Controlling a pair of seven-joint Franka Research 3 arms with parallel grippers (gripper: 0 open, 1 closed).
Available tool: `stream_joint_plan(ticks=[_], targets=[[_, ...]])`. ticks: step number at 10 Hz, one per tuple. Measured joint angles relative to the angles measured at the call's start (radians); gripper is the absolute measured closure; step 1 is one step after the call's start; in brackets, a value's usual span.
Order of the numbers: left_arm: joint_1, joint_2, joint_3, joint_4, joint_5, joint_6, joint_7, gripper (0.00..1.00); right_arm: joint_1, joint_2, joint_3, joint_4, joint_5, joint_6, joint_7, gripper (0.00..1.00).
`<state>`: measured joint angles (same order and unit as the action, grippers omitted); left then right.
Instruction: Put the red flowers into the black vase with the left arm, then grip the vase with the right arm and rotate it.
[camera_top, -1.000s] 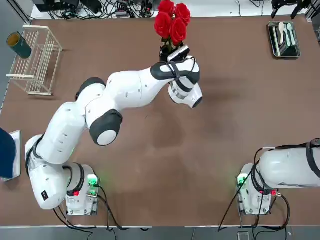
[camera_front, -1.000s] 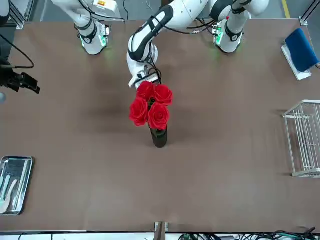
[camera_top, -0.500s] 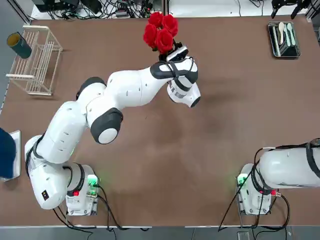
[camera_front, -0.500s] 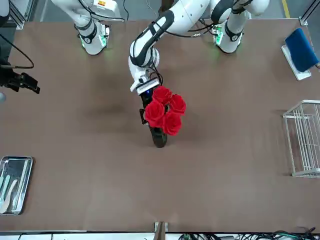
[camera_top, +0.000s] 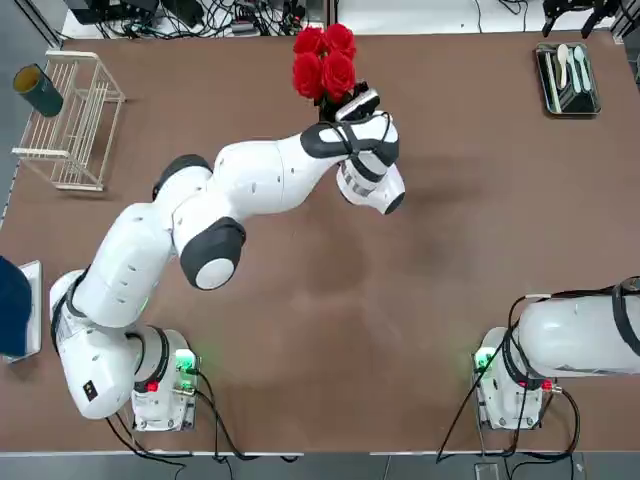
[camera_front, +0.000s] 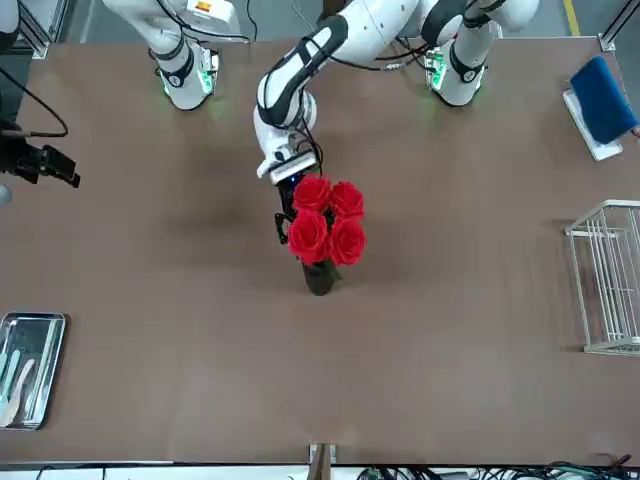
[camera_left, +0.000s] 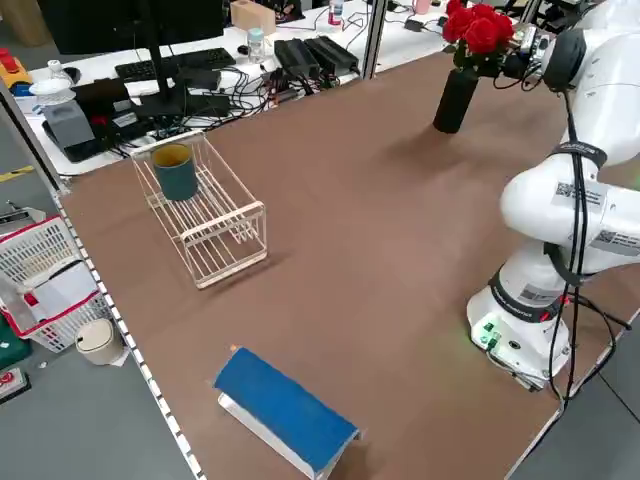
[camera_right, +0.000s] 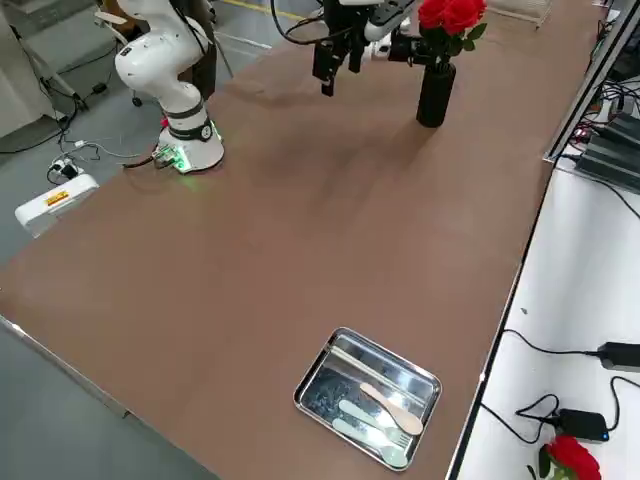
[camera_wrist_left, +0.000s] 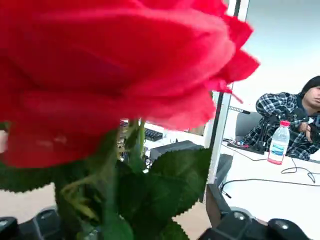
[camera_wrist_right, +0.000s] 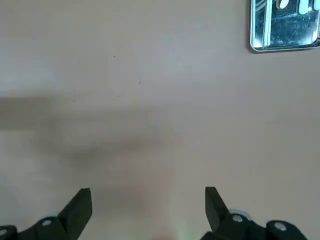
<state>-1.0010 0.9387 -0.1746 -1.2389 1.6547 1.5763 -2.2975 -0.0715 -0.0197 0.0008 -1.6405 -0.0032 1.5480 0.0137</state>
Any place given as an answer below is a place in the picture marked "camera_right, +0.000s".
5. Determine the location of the office chair beige armrest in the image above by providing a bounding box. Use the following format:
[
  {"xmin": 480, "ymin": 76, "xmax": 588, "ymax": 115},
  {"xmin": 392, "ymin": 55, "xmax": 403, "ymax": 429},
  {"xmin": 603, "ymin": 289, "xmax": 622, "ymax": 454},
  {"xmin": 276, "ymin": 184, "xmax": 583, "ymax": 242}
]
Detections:
[{"xmin": 93, "ymin": 0, "xmax": 151, "ymax": 109}]

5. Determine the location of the shiny metal tray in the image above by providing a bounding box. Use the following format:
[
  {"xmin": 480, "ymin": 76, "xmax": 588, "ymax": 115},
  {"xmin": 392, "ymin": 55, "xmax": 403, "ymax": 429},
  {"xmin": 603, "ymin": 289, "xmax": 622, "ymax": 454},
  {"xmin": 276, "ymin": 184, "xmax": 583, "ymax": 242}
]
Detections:
[{"xmin": 292, "ymin": 327, "xmax": 444, "ymax": 472}]

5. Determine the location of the single red rose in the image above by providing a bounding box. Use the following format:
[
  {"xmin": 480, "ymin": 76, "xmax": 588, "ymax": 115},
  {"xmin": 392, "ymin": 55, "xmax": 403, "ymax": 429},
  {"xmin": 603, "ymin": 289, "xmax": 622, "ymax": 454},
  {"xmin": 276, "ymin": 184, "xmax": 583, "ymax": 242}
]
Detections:
[{"xmin": 526, "ymin": 434, "xmax": 602, "ymax": 480}]

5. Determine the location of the black power brick cable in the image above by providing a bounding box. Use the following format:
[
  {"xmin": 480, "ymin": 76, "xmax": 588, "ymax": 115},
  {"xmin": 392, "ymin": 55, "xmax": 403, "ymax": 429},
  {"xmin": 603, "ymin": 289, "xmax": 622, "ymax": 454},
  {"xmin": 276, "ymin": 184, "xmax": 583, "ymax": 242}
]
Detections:
[{"xmin": 502, "ymin": 327, "xmax": 601, "ymax": 357}]

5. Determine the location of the black desk power brick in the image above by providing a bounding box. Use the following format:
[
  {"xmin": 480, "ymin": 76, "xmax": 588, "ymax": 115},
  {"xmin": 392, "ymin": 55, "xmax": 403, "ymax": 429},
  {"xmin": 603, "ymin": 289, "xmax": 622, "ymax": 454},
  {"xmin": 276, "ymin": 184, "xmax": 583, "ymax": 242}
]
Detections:
[{"xmin": 598, "ymin": 341, "xmax": 640, "ymax": 372}]

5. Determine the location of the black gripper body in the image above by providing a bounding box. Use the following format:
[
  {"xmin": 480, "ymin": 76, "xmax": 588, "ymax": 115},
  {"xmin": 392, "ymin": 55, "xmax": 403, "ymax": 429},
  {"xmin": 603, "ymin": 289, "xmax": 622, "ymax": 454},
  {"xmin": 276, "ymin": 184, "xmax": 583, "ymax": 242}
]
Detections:
[
  {"xmin": 388, "ymin": 33, "xmax": 431, "ymax": 65},
  {"xmin": 322, "ymin": 0, "xmax": 374, "ymax": 36}
]

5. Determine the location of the thin pale chopstick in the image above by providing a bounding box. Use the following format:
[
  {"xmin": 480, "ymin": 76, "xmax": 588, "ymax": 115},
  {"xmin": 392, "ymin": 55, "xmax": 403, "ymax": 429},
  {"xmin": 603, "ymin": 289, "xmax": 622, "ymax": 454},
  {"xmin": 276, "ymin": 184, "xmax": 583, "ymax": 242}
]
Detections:
[
  {"xmin": 337, "ymin": 346, "xmax": 432, "ymax": 400},
  {"xmin": 333, "ymin": 349, "xmax": 429, "ymax": 404}
]

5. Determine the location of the red flower bouquet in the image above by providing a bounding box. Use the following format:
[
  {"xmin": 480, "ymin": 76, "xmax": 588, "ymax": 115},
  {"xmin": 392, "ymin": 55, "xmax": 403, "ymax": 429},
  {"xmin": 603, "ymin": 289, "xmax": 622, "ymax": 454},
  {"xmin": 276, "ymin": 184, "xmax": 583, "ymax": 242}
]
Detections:
[{"xmin": 417, "ymin": 0, "xmax": 489, "ymax": 65}]

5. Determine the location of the black finned metal box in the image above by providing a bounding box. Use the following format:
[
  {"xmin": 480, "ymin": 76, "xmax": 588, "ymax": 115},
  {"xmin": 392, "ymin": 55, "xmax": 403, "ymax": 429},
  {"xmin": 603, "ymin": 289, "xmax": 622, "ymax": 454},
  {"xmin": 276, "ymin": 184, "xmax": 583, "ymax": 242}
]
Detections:
[
  {"xmin": 602, "ymin": 112, "xmax": 640, "ymax": 147},
  {"xmin": 574, "ymin": 134, "xmax": 640, "ymax": 194}
]

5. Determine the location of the white box yellow label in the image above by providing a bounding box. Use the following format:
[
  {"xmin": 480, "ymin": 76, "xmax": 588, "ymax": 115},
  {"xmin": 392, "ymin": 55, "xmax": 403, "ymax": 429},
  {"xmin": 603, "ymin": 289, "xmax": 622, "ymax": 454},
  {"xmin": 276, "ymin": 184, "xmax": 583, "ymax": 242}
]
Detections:
[{"xmin": 13, "ymin": 172, "xmax": 101, "ymax": 239}]

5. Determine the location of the light green fork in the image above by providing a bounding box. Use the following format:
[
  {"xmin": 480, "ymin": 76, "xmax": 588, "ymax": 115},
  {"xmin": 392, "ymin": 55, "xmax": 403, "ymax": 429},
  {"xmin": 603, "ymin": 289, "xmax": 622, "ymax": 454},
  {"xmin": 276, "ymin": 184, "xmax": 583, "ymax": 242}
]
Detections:
[{"xmin": 339, "ymin": 399, "xmax": 414, "ymax": 449}]

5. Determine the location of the white floor plug strip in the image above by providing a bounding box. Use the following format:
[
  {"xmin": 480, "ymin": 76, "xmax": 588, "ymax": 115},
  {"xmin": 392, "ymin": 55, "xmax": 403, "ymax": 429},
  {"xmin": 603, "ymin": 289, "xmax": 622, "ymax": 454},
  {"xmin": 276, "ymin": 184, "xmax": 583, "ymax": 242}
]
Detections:
[{"xmin": 47, "ymin": 157, "xmax": 86, "ymax": 182}]

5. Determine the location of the aluminium frame post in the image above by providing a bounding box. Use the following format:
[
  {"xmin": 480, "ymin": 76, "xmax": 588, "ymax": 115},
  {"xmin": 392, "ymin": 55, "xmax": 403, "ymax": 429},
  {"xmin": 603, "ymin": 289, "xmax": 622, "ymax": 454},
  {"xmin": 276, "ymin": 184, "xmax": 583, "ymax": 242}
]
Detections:
[{"xmin": 542, "ymin": 0, "xmax": 640, "ymax": 164}]

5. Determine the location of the light green spoon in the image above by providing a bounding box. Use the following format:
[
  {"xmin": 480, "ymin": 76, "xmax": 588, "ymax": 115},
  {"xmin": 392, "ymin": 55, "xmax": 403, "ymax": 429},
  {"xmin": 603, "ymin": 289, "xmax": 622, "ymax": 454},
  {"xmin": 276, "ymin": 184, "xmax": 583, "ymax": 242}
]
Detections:
[{"xmin": 332, "ymin": 418, "xmax": 409, "ymax": 470}]

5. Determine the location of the black cylindrical vase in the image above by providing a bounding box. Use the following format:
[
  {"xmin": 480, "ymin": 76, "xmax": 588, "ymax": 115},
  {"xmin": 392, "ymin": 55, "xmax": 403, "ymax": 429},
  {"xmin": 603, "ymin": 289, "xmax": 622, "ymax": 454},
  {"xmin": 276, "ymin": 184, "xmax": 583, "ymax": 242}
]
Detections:
[{"xmin": 415, "ymin": 59, "xmax": 457, "ymax": 129}]

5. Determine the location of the person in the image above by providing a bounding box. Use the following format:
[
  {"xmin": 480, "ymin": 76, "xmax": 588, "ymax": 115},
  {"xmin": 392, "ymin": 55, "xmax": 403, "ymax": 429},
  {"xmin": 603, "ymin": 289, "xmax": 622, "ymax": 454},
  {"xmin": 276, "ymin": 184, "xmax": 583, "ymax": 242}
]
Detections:
[{"xmin": 189, "ymin": 0, "xmax": 224, "ymax": 99}]

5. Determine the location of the wooden spoon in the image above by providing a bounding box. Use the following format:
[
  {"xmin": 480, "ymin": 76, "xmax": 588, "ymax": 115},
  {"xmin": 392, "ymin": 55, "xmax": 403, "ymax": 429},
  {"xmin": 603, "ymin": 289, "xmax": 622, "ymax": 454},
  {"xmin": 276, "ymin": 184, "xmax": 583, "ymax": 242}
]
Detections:
[{"xmin": 359, "ymin": 382, "xmax": 425, "ymax": 435}]

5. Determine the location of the grey metal cabinet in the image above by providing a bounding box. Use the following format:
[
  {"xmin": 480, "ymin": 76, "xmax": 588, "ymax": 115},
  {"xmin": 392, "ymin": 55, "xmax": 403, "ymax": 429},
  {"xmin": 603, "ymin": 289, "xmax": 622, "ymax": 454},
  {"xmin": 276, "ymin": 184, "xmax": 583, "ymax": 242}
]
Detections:
[{"xmin": 0, "ymin": 0, "xmax": 119, "ymax": 141}]

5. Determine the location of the black device blue light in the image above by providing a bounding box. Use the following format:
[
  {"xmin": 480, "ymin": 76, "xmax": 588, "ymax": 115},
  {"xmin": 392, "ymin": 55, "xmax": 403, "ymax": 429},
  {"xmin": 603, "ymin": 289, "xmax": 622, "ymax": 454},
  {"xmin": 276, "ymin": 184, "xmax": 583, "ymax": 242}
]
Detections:
[{"xmin": 556, "ymin": 408, "xmax": 612, "ymax": 445}]

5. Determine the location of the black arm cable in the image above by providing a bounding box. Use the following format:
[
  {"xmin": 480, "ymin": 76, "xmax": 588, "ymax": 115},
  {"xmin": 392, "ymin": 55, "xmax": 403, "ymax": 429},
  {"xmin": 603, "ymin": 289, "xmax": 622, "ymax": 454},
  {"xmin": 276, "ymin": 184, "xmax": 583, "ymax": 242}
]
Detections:
[{"xmin": 269, "ymin": 0, "xmax": 331, "ymax": 47}]

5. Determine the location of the black device cable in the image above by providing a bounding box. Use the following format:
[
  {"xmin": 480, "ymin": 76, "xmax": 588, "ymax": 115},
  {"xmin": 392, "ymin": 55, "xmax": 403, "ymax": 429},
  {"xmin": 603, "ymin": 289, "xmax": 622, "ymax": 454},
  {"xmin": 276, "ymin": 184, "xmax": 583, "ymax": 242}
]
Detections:
[{"xmin": 479, "ymin": 392, "xmax": 561, "ymax": 446}]

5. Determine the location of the black base cable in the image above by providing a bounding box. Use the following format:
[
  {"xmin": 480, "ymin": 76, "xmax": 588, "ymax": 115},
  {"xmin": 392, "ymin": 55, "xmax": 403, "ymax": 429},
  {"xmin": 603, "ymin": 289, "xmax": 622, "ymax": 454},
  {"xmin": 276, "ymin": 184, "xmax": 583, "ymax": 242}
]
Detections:
[{"xmin": 122, "ymin": 153, "xmax": 162, "ymax": 172}]

